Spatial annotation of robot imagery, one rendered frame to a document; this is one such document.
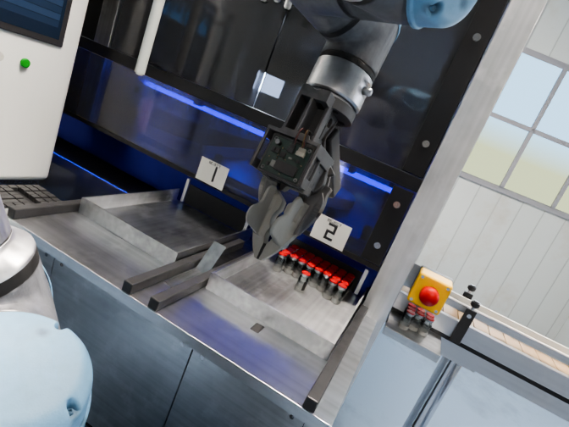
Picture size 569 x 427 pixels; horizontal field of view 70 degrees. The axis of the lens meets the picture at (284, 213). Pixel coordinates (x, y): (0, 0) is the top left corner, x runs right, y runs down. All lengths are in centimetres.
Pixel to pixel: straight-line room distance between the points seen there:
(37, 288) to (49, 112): 86
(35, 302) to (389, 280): 70
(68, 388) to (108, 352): 106
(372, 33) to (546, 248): 386
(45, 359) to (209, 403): 92
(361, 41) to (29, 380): 45
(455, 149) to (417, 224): 17
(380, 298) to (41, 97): 98
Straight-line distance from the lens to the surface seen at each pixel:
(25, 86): 123
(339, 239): 94
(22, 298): 44
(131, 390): 141
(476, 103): 91
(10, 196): 112
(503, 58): 93
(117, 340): 137
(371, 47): 52
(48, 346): 38
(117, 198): 103
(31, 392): 35
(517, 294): 434
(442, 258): 398
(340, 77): 50
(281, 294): 88
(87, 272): 77
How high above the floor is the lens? 126
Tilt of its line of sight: 15 degrees down
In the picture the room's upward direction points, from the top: 22 degrees clockwise
